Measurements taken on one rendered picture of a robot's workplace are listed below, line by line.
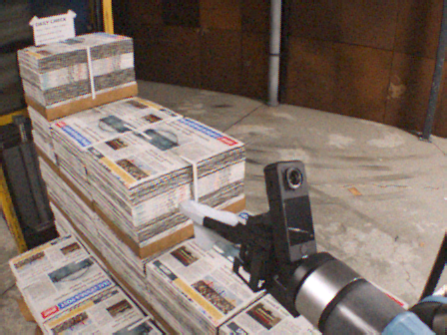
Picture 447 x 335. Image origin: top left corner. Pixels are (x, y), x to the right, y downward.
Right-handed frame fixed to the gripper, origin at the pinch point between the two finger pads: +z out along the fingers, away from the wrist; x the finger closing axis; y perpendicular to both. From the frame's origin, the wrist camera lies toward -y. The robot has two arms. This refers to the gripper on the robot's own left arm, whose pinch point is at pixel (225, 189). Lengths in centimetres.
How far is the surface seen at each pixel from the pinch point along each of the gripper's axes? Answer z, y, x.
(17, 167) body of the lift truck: 160, 64, -21
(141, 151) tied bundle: 54, 17, 8
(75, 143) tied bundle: 70, 19, -7
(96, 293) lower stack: 55, 65, -7
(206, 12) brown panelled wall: 386, -6, 214
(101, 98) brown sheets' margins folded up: 98, 13, 9
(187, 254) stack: 33, 39, 14
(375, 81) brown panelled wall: 205, 35, 320
